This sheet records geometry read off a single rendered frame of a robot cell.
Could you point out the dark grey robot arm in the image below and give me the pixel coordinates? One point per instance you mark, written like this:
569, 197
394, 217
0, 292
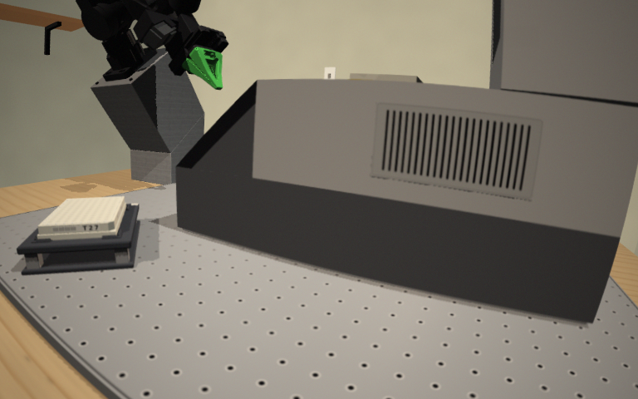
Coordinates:
159, 22

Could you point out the cream well plate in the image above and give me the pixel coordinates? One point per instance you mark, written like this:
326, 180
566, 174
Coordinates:
384, 77

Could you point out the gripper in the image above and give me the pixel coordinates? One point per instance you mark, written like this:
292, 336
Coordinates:
210, 44

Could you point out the white well pcr plate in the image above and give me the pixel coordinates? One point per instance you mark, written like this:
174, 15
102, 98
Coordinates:
83, 218

